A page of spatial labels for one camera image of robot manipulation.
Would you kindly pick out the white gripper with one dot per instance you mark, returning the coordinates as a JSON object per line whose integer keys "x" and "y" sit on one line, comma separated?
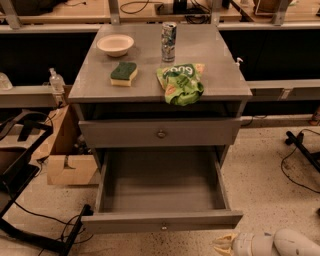
{"x": 245, "y": 244}

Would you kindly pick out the grey drawer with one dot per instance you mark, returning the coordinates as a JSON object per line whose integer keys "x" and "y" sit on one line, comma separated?
{"x": 161, "y": 189}
{"x": 160, "y": 132}

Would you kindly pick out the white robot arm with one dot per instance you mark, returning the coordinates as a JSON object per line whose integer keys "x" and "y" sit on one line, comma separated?
{"x": 284, "y": 242}

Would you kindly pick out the grey top drawer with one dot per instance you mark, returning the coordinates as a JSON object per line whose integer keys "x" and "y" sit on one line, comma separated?
{"x": 160, "y": 132}

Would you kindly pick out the grey wooden drawer cabinet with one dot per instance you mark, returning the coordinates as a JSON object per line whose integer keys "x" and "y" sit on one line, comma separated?
{"x": 225, "y": 90}

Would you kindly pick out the black stand leg right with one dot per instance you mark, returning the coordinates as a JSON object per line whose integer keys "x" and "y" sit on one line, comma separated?
{"x": 297, "y": 140}

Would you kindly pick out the green chip bag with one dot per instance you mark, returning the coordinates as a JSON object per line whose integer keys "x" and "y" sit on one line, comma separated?
{"x": 181, "y": 83}

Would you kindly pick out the small white pump bottle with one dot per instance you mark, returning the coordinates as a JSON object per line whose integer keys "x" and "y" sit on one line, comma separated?
{"x": 239, "y": 62}

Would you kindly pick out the cardboard box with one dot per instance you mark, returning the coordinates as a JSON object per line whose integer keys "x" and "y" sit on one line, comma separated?
{"x": 65, "y": 164}

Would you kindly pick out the green yellow sponge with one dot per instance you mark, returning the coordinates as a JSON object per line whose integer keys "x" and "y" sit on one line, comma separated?
{"x": 123, "y": 74}

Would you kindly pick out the tall drink can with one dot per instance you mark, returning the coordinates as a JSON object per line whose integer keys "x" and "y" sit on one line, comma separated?
{"x": 168, "y": 38}

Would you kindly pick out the white bowl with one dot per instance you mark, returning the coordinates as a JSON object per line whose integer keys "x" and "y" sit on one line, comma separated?
{"x": 115, "y": 45}

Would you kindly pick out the black metal stand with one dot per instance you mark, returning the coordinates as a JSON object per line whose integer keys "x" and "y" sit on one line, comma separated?
{"x": 16, "y": 173}

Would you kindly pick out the clear sanitizer bottle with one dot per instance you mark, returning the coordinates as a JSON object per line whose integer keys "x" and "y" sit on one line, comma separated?
{"x": 56, "y": 81}

